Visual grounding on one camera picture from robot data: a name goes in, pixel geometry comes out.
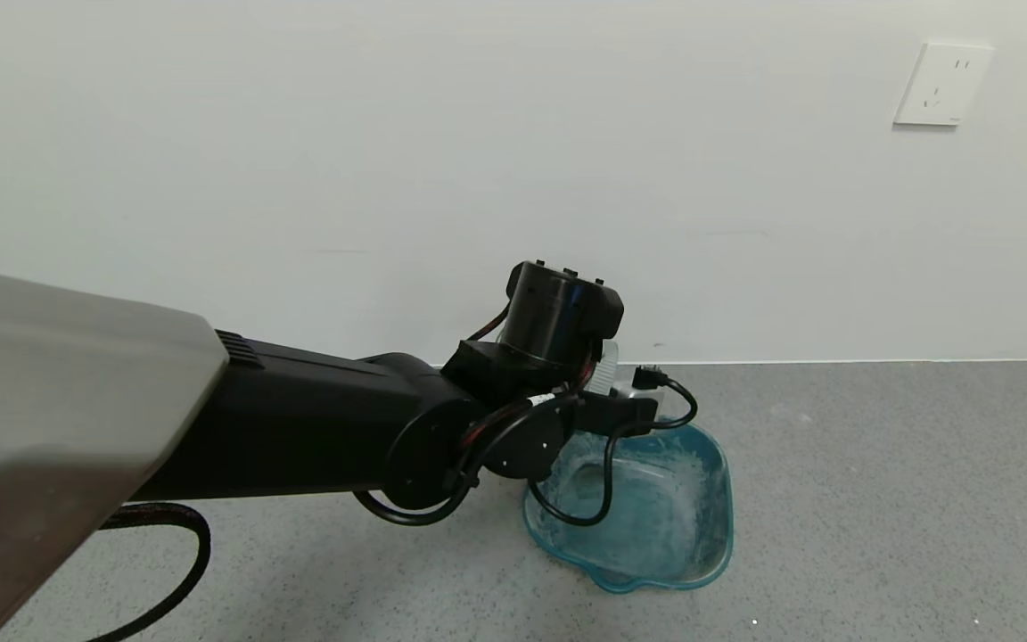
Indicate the blue transparent mixing bowl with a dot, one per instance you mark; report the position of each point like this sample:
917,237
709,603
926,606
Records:
674,517

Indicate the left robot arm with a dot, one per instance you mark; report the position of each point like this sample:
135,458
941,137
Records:
299,428

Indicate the ribbed clear glass cup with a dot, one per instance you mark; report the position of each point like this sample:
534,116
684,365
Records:
608,367

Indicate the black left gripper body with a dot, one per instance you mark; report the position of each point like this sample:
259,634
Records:
612,412

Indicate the white wall socket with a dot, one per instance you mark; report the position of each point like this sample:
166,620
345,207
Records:
941,85

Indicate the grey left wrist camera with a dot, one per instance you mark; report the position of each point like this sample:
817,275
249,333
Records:
628,390

